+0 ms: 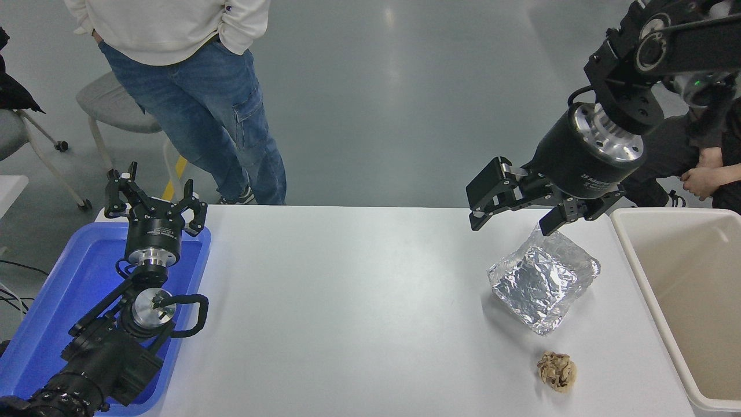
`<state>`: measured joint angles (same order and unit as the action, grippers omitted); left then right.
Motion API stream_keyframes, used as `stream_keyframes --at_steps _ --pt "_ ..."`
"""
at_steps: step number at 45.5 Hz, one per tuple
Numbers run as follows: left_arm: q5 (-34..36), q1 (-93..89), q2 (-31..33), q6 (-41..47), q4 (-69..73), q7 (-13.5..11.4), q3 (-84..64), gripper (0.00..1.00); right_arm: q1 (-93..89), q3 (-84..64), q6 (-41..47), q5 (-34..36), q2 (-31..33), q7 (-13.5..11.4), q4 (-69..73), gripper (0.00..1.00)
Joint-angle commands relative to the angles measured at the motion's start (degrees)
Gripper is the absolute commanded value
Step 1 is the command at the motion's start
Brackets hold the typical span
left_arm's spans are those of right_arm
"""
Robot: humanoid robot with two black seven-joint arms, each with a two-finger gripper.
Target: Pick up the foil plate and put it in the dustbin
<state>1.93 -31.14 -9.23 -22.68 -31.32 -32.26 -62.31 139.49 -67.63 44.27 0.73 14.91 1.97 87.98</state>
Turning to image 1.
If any foil plate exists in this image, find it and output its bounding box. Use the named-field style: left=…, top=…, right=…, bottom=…
left=487, top=225, right=601, bottom=336

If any person's hand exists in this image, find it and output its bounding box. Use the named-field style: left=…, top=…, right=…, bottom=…
left=681, top=147, right=731, bottom=201

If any black garment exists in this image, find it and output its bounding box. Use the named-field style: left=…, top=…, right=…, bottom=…
left=0, top=26, right=46, bottom=114

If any standing person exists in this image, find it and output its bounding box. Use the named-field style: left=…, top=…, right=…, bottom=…
left=64, top=0, right=287, bottom=206

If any seated person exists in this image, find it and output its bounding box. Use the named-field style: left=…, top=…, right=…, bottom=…
left=624, top=87, right=741, bottom=215

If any large pale bin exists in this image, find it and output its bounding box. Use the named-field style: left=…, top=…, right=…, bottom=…
left=610, top=207, right=741, bottom=417

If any crumpled tan paper ball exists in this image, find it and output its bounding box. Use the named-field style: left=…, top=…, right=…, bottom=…
left=537, top=351, right=578, bottom=393

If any grey stool with white legs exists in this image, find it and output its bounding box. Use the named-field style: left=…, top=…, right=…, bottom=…
left=75, top=71, right=181, bottom=201

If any grey wheeled chair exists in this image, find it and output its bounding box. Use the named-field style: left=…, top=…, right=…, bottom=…
left=0, top=107, right=93, bottom=212

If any small white table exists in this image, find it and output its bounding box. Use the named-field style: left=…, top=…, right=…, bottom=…
left=0, top=175, right=30, bottom=221

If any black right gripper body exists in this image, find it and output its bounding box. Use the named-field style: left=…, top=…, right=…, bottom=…
left=529, top=106, right=639, bottom=200

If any black floor cable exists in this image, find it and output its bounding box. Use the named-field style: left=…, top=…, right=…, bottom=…
left=0, top=259, right=50, bottom=317

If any blue plastic tray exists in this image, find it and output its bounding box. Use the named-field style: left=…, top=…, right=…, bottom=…
left=0, top=222, right=212, bottom=416

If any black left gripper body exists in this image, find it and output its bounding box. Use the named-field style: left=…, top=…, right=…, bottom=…
left=125, top=198, right=186, bottom=253

